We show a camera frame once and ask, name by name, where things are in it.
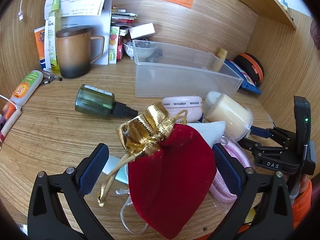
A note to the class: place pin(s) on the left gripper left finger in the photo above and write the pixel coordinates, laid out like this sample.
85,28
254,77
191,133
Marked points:
57,208

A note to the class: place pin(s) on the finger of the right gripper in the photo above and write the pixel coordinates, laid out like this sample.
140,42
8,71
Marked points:
258,150
276,134

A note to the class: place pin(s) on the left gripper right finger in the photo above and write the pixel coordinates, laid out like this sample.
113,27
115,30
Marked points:
262,209

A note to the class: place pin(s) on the yellow cream plastic jar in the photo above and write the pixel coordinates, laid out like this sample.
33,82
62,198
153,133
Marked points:
220,107

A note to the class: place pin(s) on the white drawstring cloth pouch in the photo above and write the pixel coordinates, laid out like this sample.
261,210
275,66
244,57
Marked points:
211,132

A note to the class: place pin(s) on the pink round case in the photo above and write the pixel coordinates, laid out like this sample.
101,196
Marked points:
193,104

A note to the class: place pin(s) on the red velvet gold pouch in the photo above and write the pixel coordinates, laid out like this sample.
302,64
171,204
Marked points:
170,168

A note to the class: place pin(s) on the green glass dropper bottle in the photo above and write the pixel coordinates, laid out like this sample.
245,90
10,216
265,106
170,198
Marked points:
100,103

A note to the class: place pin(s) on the clear plastic storage bin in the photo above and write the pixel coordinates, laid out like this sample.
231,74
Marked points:
180,71

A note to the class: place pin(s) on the person's right hand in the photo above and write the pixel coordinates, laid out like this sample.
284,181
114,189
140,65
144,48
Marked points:
300,185

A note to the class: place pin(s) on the blue patchwork pouch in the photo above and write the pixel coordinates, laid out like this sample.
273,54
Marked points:
247,84

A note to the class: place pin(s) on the black orange zip case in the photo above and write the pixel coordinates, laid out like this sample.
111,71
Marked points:
252,66

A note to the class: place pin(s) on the yellow lotion tube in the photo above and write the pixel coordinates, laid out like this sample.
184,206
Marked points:
220,59

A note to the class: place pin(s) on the white orange green tube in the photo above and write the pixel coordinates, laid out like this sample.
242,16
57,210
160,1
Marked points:
26,88

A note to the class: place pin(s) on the metal nail clippers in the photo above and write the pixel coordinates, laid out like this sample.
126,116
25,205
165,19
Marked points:
49,76

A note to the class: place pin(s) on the white ceramic bowl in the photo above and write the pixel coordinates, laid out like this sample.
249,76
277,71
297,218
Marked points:
142,48

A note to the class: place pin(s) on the small white cardboard box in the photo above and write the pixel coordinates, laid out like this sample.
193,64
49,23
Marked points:
141,31

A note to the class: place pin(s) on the brown ceramic mug with lid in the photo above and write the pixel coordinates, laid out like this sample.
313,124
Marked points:
73,48

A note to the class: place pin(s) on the orange sunscreen tube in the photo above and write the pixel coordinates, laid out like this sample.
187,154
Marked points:
39,39

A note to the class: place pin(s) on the fruit pattern box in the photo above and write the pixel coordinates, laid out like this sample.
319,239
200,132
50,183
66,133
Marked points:
113,44

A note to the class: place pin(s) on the white file holder with papers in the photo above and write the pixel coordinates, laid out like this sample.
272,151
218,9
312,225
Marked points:
95,13

